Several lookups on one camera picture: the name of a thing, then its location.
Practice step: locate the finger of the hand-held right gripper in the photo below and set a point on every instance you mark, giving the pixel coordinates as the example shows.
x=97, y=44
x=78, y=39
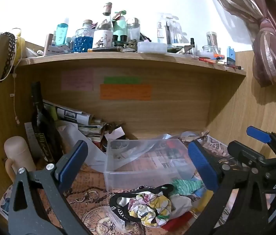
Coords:
x=243, y=151
x=259, y=134

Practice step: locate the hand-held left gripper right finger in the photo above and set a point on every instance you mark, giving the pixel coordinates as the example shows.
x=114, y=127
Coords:
x=202, y=166

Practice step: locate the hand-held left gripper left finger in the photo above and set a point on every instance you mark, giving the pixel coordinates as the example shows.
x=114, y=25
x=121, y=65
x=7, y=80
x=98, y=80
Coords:
x=72, y=166

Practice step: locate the teal ruffled scrunchie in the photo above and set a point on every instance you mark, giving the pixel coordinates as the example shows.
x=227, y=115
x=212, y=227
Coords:
x=185, y=186

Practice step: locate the white soft cloth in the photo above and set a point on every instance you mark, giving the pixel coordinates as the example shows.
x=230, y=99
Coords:
x=180, y=204

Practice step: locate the clear plastic storage box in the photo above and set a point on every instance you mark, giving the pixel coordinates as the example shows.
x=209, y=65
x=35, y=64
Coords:
x=150, y=171

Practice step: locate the red velvet pouch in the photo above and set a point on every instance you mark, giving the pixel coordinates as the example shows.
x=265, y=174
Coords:
x=177, y=221

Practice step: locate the floral fabric scrunchie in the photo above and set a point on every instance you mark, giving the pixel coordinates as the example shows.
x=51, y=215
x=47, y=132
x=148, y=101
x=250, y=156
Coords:
x=150, y=208

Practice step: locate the white paper sheet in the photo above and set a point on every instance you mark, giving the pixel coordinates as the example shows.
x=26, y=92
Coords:
x=79, y=139

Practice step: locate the yellow cloth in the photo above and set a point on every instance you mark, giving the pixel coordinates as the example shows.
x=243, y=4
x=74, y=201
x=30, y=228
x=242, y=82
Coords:
x=202, y=200

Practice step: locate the stack of magazines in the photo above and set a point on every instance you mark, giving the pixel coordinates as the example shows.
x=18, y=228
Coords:
x=91, y=129

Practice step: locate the rolled newspaper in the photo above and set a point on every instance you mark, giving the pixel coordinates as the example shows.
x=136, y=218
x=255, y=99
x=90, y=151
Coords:
x=72, y=113

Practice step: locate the dark wine bottle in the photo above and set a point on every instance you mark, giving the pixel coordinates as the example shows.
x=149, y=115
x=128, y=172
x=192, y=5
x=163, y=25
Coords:
x=40, y=122

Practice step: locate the small white paper box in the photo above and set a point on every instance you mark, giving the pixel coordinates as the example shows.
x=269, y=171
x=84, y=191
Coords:
x=115, y=133

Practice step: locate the wooden desk shelf unit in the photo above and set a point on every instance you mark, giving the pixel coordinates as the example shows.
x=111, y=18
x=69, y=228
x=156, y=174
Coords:
x=167, y=117

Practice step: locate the blue cartoon sticker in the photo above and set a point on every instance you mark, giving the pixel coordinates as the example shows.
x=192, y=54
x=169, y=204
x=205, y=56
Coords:
x=3, y=205

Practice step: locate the blue box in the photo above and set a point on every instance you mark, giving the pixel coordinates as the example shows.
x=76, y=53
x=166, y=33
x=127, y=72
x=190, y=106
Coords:
x=231, y=56

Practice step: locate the pink sticky note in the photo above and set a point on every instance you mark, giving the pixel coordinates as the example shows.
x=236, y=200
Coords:
x=78, y=80

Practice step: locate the orange capped bottle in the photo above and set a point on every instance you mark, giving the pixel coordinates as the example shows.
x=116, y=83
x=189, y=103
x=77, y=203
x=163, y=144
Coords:
x=217, y=56

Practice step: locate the red tassel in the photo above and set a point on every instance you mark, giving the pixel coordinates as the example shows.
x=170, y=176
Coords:
x=206, y=59

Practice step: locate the orange sticky note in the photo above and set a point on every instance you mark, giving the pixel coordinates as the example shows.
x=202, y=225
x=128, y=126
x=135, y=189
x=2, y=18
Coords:
x=125, y=92

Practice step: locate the glass jar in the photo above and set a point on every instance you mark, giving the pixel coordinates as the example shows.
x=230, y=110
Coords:
x=210, y=50

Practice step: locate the green sticky note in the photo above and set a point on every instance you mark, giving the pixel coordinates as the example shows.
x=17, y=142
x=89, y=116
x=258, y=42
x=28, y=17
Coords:
x=122, y=80

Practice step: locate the pink striped curtain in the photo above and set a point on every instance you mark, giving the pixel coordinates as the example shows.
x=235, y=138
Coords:
x=262, y=29

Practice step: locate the clear cylinder of pencils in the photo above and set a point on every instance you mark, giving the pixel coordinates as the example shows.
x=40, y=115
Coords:
x=212, y=39

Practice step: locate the clear vial with black cap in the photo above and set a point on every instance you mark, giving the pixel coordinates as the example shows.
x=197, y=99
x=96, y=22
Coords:
x=192, y=45

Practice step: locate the white printed carton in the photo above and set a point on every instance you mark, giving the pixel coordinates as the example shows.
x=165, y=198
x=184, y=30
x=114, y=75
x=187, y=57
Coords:
x=59, y=49

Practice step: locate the brown marker pen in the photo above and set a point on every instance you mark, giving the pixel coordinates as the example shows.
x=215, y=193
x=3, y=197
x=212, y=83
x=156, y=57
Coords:
x=105, y=49

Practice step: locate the brown cardboard tube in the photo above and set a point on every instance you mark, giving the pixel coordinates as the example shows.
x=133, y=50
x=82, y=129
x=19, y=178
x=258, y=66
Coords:
x=47, y=45

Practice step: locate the glass bottle with blue beads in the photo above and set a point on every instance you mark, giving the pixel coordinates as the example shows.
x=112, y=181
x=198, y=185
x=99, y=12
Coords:
x=83, y=40

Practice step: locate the yellow headband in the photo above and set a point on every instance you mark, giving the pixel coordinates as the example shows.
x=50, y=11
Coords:
x=20, y=49

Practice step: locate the small white spray bottle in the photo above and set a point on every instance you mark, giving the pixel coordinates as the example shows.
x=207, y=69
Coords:
x=54, y=39

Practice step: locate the clear lidded plastic container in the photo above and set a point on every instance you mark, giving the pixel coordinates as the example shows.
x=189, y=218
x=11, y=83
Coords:
x=152, y=47

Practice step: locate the black lace headband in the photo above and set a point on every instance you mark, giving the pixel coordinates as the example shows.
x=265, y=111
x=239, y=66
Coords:
x=7, y=53

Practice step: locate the white cartoon print mug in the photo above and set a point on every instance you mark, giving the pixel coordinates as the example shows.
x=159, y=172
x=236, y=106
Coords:
x=102, y=39

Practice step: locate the blue liquid bottle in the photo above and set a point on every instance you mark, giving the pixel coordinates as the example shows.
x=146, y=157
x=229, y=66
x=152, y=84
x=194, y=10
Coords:
x=62, y=33

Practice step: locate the clear toothbrush package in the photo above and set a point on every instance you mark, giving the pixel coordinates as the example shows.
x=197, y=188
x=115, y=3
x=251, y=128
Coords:
x=167, y=29

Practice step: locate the mint green pump bottle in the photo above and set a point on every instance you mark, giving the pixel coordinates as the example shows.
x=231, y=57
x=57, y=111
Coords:
x=120, y=28

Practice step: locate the clear glass foil-top bottle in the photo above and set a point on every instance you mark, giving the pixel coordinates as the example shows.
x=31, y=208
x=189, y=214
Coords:
x=105, y=22

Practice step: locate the glass bottle with silver cap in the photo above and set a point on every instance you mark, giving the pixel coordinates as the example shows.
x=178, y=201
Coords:
x=133, y=29

